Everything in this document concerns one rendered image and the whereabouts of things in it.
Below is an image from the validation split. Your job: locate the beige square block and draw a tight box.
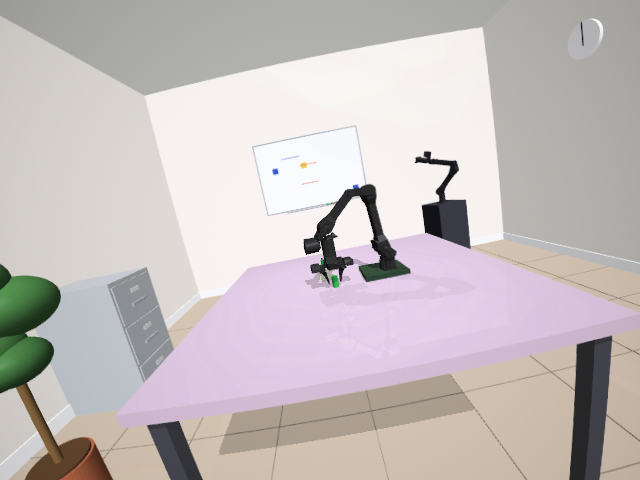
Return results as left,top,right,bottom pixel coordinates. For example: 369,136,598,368
318,268,332,281

